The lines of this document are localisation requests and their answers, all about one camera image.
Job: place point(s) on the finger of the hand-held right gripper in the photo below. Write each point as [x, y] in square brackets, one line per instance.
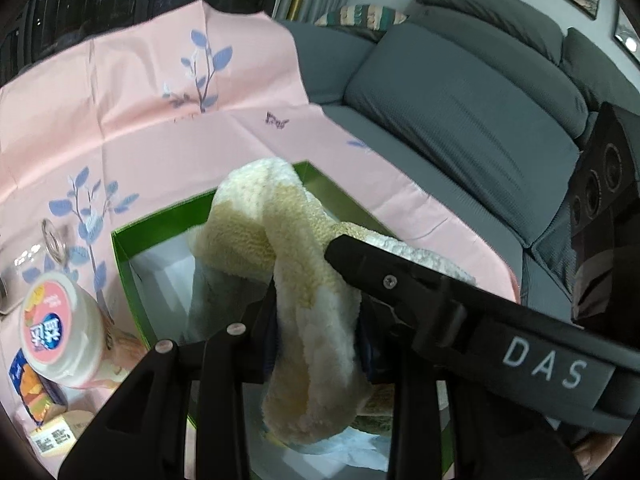
[390, 280]

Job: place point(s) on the beige box with barcode label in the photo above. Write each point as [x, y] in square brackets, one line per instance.
[57, 432]

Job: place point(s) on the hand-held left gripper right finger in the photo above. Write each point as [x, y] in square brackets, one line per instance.
[369, 355]

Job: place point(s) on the white bottle with pink lid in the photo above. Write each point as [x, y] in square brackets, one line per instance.
[50, 325]

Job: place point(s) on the patterned throw pillow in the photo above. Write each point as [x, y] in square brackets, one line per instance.
[362, 15]

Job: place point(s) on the olive soft cloth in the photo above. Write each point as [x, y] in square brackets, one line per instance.
[378, 407]

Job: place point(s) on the grey sofa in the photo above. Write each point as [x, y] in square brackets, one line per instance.
[450, 200]

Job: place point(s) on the white soft cloth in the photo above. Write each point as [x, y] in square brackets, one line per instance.
[352, 450]

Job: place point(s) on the clear glass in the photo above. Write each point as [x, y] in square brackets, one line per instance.
[54, 252]

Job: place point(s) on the green cardboard box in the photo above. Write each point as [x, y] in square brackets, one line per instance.
[150, 225]

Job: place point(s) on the cream fluffy towel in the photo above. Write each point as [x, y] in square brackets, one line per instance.
[300, 240]

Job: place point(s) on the grey sofa back cushion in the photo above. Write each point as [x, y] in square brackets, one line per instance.
[465, 125]
[595, 67]
[490, 15]

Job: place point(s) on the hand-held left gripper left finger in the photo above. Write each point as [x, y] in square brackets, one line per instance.
[260, 332]

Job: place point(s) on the pink floral cloth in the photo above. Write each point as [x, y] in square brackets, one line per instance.
[150, 110]

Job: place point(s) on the blue snack packet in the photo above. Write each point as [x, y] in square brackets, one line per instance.
[35, 385]

